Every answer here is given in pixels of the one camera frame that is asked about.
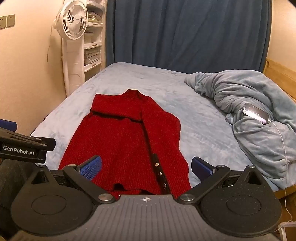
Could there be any red knit sweater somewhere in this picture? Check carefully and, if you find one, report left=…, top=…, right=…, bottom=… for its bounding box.
left=59, top=89, right=191, bottom=198

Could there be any light blue bed sheet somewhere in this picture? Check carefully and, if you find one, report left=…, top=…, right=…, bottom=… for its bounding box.
left=31, top=62, right=280, bottom=193

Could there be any grey-blue fleece blanket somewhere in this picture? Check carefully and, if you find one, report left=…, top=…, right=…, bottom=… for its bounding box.
left=184, top=70, right=295, bottom=189

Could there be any smartphone on blanket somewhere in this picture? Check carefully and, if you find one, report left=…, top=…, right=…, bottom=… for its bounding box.
left=242, top=103, right=269, bottom=125

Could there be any white shelf unit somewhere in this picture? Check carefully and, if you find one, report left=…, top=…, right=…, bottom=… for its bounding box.
left=83, top=1, right=107, bottom=80

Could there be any wooden headboard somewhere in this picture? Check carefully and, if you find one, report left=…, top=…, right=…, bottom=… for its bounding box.
left=263, top=59, right=296, bottom=101

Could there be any dark blue curtain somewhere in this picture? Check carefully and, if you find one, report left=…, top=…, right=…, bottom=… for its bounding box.
left=106, top=0, right=272, bottom=74

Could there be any white charging cable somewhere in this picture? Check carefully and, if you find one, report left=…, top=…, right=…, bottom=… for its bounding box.
left=268, top=119, right=294, bottom=223

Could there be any fan power cord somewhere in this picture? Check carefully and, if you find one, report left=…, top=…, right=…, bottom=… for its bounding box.
left=46, top=25, right=54, bottom=64

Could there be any wall switch plate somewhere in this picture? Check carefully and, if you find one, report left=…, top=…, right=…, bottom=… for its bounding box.
left=6, top=15, right=16, bottom=28
left=0, top=16, right=6, bottom=29

